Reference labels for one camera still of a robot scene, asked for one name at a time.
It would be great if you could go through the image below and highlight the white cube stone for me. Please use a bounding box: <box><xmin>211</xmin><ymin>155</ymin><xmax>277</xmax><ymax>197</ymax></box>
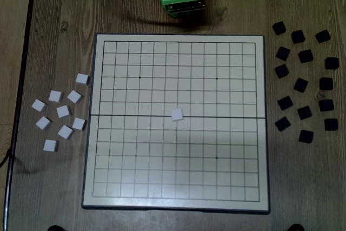
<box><xmin>35</xmin><ymin>116</ymin><xmax>53</xmax><ymax>130</ymax></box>
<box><xmin>170</xmin><ymin>108</ymin><xmax>184</xmax><ymax>122</ymax></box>
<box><xmin>43</xmin><ymin>139</ymin><xmax>59</xmax><ymax>153</ymax></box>
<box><xmin>57</xmin><ymin>124</ymin><xmax>75</xmax><ymax>140</ymax></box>
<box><xmin>75</xmin><ymin>72</ymin><xmax>91</xmax><ymax>85</ymax></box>
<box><xmin>71</xmin><ymin>117</ymin><xmax>88</xmax><ymax>131</ymax></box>
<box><xmin>48</xmin><ymin>90</ymin><xmax>64</xmax><ymax>103</ymax></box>
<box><xmin>31</xmin><ymin>98</ymin><xmax>48</xmax><ymax>113</ymax></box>
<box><xmin>66</xmin><ymin>89</ymin><xmax>84</xmax><ymax>105</ymax></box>
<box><xmin>56</xmin><ymin>104</ymin><xmax>72</xmax><ymax>119</ymax></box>

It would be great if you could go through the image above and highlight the white grid go board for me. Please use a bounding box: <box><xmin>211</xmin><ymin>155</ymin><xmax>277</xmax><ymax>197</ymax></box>
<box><xmin>81</xmin><ymin>32</ymin><xmax>271</xmax><ymax>215</ymax></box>

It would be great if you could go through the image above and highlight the black cube stone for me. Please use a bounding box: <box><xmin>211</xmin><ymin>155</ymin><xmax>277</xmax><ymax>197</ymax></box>
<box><xmin>274</xmin><ymin>63</ymin><xmax>290</xmax><ymax>78</ymax></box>
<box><xmin>275</xmin><ymin>116</ymin><xmax>292</xmax><ymax>133</ymax></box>
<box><xmin>318</xmin><ymin>98</ymin><xmax>335</xmax><ymax>112</ymax></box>
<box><xmin>298</xmin><ymin>129</ymin><xmax>315</xmax><ymax>144</ymax></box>
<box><xmin>293</xmin><ymin>77</ymin><xmax>309</xmax><ymax>93</ymax></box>
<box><xmin>315</xmin><ymin>29</ymin><xmax>332</xmax><ymax>44</ymax></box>
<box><xmin>291</xmin><ymin>29</ymin><xmax>307</xmax><ymax>44</ymax></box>
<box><xmin>319</xmin><ymin>77</ymin><xmax>334</xmax><ymax>91</ymax></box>
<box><xmin>297</xmin><ymin>105</ymin><xmax>313</xmax><ymax>120</ymax></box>
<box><xmin>277</xmin><ymin>95</ymin><xmax>294</xmax><ymax>111</ymax></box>
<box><xmin>324</xmin><ymin>56</ymin><xmax>340</xmax><ymax>70</ymax></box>
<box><xmin>275</xmin><ymin>46</ymin><xmax>291</xmax><ymax>61</ymax></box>
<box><xmin>271</xmin><ymin>21</ymin><xmax>287</xmax><ymax>36</ymax></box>
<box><xmin>298</xmin><ymin>49</ymin><xmax>315</xmax><ymax>64</ymax></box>
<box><xmin>324</xmin><ymin>118</ymin><xmax>339</xmax><ymax>131</ymax></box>

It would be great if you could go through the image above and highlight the thin black cable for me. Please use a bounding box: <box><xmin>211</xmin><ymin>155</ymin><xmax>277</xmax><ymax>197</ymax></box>
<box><xmin>0</xmin><ymin>148</ymin><xmax>14</xmax><ymax>167</ymax></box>

